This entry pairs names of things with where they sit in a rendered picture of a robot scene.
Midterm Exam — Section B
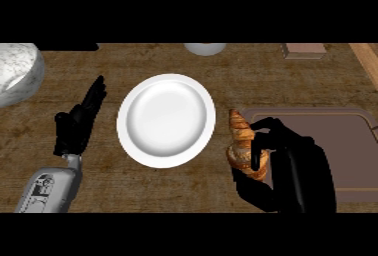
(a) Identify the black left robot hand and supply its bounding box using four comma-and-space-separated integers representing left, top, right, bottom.
52, 75, 108, 158

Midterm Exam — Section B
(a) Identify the white marble bowl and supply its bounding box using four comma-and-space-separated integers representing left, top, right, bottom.
0, 43, 47, 109

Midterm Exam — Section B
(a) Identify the white oval plate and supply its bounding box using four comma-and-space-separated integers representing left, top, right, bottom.
115, 73, 217, 169

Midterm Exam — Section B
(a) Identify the pale wooden board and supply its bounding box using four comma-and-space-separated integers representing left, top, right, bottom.
347, 43, 378, 92

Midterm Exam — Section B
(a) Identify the pinkish brown box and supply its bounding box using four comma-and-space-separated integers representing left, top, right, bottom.
279, 43, 328, 61

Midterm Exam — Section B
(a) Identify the brown rectangular tray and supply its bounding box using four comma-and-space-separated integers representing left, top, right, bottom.
236, 106, 378, 204

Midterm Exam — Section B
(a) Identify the golden brown croissant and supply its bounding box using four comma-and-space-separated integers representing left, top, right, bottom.
224, 109, 272, 182

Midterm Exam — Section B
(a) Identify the white round cup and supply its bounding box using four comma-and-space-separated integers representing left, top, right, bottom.
183, 43, 229, 57

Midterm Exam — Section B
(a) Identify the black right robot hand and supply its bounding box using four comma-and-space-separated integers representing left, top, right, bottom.
232, 116, 338, 214

